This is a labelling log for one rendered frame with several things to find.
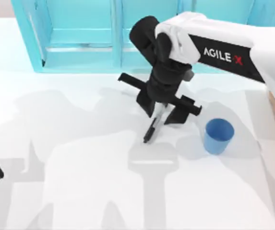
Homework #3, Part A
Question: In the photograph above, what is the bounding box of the blue cup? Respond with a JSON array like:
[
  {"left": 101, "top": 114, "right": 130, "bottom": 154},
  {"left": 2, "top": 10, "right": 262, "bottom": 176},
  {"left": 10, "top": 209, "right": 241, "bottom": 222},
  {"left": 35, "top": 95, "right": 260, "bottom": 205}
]
[{"left": 204, "top": 117, "right": 235, "bottom": 155}]

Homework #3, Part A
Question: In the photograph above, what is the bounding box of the black and silver pen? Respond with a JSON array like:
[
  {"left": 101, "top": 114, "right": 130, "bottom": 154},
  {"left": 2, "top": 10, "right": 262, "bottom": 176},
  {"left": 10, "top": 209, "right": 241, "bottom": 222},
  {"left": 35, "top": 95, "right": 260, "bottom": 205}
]
[{"left": 143, "top": 102, "right": 168, "bottom": 144}]

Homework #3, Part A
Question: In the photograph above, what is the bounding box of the light blue rack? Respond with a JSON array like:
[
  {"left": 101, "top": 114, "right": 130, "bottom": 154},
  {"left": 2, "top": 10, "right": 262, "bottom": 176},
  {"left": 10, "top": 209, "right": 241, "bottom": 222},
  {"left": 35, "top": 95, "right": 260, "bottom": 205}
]
[{"left": 10, "top": 0, "right": 275, "bottom": 74}]

